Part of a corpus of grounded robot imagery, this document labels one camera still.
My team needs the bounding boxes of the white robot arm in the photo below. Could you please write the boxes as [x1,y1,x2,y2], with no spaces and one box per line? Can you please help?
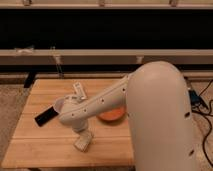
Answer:
[59,61,198,171]

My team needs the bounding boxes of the translucent plastic cup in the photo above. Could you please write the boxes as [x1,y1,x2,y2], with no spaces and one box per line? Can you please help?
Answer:
[53,97,65,113]

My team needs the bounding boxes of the black rectangular block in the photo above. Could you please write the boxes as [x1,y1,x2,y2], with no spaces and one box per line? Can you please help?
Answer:
[34,107,58,127]

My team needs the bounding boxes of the white tube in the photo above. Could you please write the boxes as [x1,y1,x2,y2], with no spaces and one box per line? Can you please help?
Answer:
[73,82,87,100]

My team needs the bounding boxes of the orange bowl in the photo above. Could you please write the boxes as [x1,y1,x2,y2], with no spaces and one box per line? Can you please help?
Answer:
[97,107,126,122]

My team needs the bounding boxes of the blue power adapter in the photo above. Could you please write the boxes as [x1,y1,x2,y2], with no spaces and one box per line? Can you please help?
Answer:
[189,90,200,106]

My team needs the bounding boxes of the grey rail beam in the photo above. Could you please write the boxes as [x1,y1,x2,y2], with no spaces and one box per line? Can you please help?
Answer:
[0,49,213,65]

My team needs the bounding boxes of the black cables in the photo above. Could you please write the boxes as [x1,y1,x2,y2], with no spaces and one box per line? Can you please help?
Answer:
[192,79,213,168]

